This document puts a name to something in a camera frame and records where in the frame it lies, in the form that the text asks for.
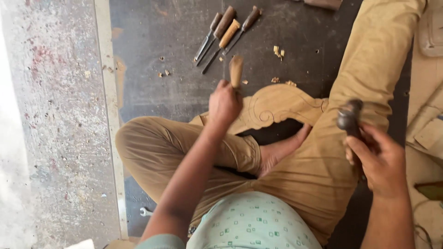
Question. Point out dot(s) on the person's right hand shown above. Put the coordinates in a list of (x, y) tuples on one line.
[(379, 166)]

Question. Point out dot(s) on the person's left hand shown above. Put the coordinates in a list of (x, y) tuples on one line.
[(224, 103)]

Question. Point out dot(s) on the person's left fingers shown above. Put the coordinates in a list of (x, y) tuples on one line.
[(225, 85)]

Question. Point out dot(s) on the dark metal hammer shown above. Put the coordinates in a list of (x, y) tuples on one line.
[(349, 117)]

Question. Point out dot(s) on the dark floor mat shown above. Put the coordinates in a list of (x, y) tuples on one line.
[(193, 86)]

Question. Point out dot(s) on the carved wooden scroll panel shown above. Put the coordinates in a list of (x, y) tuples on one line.
[(273, 105)]

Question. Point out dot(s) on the scattered wood chips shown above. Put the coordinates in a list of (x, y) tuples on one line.
[(279, 52)]

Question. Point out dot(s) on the person's bare foot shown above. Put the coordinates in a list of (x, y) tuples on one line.
[(277, 152)]

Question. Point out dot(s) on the person's khaki trousers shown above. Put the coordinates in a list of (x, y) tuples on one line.
[(311, 138)]

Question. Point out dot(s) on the wooden block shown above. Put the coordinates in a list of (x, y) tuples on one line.
[(323, 3)]

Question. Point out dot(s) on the person's patterned green shirt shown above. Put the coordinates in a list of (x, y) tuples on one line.
[(249, 224)]

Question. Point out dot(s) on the steel spanner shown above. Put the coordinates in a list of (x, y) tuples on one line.
[(145, 211)]

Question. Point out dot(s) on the pile of pale wood pieces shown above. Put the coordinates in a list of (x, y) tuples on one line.
[(426, 103)]

